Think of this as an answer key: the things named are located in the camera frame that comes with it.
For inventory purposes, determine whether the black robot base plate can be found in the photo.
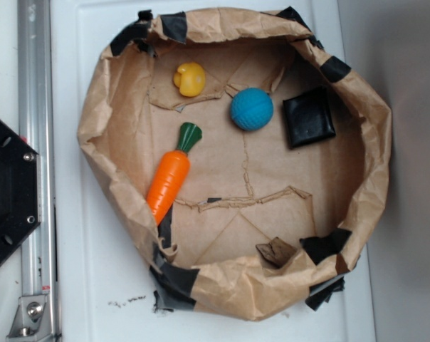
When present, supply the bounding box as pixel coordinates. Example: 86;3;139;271
0;120;40;267

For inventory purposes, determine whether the yellow toy duck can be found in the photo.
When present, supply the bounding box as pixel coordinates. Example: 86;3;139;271
173;62;206;97

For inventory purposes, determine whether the aluminium extrusion rail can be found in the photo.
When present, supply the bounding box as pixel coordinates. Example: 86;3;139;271
18;1;61;341

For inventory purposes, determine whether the orange plastic toy carrot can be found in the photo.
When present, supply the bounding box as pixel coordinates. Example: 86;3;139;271
146;122;202;225

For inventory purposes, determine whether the brown paper bag tray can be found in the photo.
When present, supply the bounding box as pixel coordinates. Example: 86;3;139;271
78;7;392;321

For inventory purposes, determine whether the black square pad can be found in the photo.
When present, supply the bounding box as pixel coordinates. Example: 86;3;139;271
283;87;336;148

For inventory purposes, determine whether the metal corner bracket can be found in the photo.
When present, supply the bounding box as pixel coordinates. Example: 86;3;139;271
6;294;54;342

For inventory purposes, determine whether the blue dimpled ball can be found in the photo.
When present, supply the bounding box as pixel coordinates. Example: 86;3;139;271
230;88;274;131

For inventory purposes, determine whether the dark brown wood chip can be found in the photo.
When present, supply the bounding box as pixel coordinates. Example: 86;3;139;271
256;237;297;268

